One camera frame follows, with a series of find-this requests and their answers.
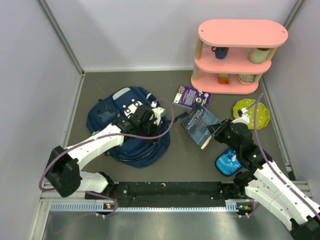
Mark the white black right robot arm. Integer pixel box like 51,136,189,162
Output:
207,118,320,240

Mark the navy blue student backpack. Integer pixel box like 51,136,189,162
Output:
86,86,171,168

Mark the blue dinosaur pencil case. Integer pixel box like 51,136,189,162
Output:
215,148,243,177

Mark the cream green mug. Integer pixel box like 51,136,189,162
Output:
244,47,271,64

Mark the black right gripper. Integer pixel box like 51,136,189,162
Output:
207,117,241,155

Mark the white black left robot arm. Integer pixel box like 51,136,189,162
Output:
44,103,166,199

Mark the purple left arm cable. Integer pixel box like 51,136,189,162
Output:
37,97,175,220

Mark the green polka dot plate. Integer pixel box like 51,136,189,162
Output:
232,98,271,130

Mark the purple treehouse paperback book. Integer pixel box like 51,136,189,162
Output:
172,85,213,109

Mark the patterned small bowl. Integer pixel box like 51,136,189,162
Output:
237,74,255,85

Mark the dark blue Nineteen Eighty-Four book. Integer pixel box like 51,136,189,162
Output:
181,103,221,150

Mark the pink three-tier shelf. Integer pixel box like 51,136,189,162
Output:
191,19,289,95

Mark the aluminium frame rail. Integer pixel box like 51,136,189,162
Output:
39,181,101,203

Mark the dark blue mug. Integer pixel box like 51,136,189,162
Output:
211,46,229,60

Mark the orange small cup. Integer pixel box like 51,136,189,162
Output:
218,73,230,85

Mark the grey slotted cable duct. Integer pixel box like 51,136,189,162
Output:
50,201,254,213

